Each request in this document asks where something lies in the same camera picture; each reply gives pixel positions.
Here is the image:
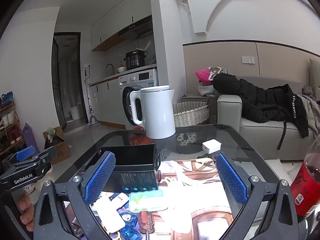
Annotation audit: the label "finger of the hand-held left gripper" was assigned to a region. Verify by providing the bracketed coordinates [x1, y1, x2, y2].
[10, 146, 58, 174]
[2, 146, 35, 167]

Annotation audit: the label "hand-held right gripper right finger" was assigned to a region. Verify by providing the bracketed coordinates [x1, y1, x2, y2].
[216, 152, 304, 240]

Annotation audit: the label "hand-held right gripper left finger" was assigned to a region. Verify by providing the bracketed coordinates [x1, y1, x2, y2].
[33, 151, 116, 240]

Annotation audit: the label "small white device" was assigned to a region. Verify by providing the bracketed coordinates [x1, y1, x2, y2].
[110, 192, 130, 208]

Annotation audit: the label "white power bank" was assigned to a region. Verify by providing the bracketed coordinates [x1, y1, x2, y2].
[96, 197, 126, 233]

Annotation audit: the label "black cardboard box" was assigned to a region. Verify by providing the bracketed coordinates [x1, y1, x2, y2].
[87, 144, 162, 195]

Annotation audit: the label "light green plastic case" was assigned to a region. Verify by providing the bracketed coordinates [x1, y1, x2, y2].
[129, 189, 167, 212]

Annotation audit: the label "orange handle screwdriver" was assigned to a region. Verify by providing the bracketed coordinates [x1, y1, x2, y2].
[139, 210, 152, 240]

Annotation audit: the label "person's left hand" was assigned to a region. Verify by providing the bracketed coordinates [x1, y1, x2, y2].
[18, 191, 35, 232]

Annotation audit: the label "purple rolled mat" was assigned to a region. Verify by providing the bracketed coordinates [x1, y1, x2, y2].
[22, 123, 40, 153]

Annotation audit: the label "brown cardboard box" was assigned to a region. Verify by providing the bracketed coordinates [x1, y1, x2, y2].
[43, 126, 71, 165]

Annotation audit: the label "wooden shoe rack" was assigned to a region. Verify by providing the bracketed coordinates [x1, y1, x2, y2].
[0, 91, 25, 155]

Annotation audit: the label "white charger adapter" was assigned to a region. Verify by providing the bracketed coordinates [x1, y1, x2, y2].
[202, 139, 222, 153]

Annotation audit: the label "printed desk mat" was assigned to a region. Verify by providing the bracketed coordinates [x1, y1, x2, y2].
[87, 159, 250, 240]

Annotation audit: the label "light grey sofa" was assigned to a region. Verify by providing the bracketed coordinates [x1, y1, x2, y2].
[217, 59, 320, 161]

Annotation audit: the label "white bucket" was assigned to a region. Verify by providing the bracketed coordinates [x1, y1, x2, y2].
[69, 106, 82, 120]

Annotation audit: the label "flat mop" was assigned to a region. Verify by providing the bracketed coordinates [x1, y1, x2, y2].
[84, 70, 99, 128]

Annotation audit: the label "woven laundry basket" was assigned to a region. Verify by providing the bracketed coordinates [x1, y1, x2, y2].
[172, 102, 210, 127]

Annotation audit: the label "white base cabinet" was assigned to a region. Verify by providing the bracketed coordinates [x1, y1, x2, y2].
[89, 79, 125, 128]

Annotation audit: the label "red label soda bottle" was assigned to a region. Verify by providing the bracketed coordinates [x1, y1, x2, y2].
[290, 134, 320, 218]

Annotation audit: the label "black puffer jacket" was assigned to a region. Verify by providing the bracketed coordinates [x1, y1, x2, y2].
[212, 73, 309, 138]

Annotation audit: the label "white electric kettle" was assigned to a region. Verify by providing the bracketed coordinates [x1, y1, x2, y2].
[129, 85, 175, 139]

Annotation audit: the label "grey garment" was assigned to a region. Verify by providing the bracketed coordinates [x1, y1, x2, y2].
[299, 85, 320, 130]

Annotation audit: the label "pink hat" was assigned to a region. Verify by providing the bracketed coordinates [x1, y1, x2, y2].
[195, 68, 213, 85]

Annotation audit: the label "white patterned mask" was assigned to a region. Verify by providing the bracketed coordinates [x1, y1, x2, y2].
[208, 67, 228, 80]

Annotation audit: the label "white washing machine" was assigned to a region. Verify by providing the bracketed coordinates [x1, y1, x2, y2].
[118, 69, 158, 130]

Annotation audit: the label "black pressure cooker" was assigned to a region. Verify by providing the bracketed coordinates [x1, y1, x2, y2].
[125, 51, 147, 71]

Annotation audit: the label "range hood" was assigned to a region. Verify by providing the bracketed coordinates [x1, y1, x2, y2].
[117, 15, 153, 39]

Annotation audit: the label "dark door frame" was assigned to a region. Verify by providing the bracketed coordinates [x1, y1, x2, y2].
[51, 32, 82, 133]

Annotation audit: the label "white wall cabinets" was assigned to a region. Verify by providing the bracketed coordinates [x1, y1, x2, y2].
[90, 0, 152, 51]

